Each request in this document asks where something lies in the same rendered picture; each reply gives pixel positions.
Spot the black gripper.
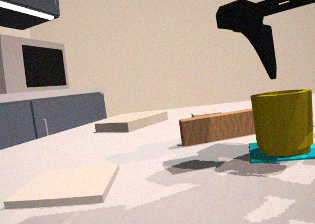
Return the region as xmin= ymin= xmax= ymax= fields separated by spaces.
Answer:
xmin=216 ymin=0 xmax=315 ymax=79

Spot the olive-yellow cup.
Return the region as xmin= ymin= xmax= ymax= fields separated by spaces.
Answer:
xmin=251 ymin=89 xmax=313 ymax=156

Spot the brown wooden bar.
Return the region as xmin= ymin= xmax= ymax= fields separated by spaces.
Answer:
xmin=179 ymin=108 xmax=256 ymax=146

